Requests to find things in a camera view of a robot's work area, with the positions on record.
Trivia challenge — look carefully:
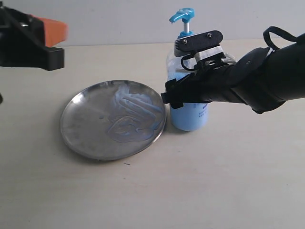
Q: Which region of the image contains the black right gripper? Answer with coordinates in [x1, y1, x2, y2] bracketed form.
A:
[161, 65, 238, 109]

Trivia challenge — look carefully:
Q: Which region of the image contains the blue lotion pump bottle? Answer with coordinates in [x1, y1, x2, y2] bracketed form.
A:
[166, 8, 208, 131]

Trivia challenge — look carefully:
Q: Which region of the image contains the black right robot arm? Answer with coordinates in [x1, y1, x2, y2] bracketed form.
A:
[161, 32, 305, 114]

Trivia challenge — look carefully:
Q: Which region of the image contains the smeared light blue paste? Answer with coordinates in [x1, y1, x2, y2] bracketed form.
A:
[106, 84, 164, 143]

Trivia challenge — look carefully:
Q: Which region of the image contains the round stainless steel plate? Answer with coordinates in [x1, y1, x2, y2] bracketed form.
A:
[60, 80, 167, 161]

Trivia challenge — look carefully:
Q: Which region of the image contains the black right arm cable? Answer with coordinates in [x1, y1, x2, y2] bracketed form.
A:
[263, 26, 298, 51]

